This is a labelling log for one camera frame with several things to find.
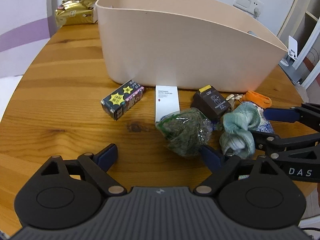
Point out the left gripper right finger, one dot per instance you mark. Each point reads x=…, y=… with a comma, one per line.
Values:
x=232, y=175

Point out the dark box with yellow stars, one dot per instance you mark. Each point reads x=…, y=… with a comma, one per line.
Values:
x=122, y=99

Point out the beige plastic storage basket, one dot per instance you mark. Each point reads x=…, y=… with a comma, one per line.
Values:
x=186, y=43

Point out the white wall socket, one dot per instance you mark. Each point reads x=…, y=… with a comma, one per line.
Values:
x=253, y=7

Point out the blue white tissue pack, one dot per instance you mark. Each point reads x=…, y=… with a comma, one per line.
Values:
x=265, y=125

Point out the white phone stand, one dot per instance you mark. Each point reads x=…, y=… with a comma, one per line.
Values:
x=292, y=53

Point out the orange fabric item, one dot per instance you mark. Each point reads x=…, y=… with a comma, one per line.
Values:
x=257, y=98

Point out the white rectangular box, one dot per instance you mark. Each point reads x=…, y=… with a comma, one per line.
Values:
x=167, y=101

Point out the black box with yellow tab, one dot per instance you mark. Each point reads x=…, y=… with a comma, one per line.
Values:
x=210, y=103

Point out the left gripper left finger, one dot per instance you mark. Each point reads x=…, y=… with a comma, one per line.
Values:
x=87, y=174

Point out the teal cloth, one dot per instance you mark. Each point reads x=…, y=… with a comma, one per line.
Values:
x=237, y=137

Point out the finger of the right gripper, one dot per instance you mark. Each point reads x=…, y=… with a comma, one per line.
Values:
x=307, y=114
x=272, y=143

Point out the green dried herb bag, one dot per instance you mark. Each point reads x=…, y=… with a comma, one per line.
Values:
x=185, y=131

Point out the white bed sheet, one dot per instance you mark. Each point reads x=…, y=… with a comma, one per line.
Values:
x=7, y=87

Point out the gold tissue pack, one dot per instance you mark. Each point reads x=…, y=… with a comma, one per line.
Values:
x=74, y=12

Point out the purple white headboard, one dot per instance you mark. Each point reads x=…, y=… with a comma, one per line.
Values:
x=26, y=27

